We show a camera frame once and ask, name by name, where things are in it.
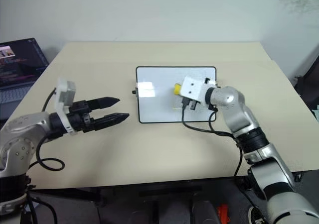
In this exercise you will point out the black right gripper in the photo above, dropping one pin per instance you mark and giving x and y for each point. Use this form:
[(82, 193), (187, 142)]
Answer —
[(194, 105)]

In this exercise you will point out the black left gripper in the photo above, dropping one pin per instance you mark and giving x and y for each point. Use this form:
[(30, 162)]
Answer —
[(81, 117)]

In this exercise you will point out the yellow and black eraser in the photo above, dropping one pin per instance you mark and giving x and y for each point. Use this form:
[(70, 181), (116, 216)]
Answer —
[(177, 89)]

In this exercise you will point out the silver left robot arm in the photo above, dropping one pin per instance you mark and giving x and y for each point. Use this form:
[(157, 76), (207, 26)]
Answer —
[(22, 132)]

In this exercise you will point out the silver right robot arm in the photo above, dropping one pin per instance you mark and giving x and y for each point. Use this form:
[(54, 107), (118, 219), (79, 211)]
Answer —
[(236, 109)]

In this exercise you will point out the black framed whiteboard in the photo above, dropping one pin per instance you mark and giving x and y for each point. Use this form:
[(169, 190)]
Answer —
[(159, 109)]

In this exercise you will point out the open grey laptop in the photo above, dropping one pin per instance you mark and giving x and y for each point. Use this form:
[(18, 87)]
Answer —
[(17, 59)]

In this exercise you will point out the dark rounded shape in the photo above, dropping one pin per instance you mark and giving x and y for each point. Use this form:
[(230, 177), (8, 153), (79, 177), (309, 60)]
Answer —
[(204, 212)]

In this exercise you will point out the red plastic part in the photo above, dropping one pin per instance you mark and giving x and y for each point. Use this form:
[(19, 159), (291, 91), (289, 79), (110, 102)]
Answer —
[(222, 212)]

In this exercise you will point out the black chair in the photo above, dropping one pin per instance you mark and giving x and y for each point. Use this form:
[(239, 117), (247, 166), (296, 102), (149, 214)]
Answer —
[(310, 74)]

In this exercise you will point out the black caster wheel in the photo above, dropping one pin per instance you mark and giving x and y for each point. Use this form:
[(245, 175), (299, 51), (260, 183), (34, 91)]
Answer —
[(297, 177)]

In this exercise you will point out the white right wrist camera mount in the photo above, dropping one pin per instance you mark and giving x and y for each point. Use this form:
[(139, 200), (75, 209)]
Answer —
[(193, 88)]

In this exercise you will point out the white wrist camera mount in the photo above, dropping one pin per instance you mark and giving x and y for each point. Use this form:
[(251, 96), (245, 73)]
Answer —
[(65, 89), (193, 88)]

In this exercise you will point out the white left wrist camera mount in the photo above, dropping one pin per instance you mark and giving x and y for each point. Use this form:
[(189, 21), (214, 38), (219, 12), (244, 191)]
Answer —
[(65, 89)]

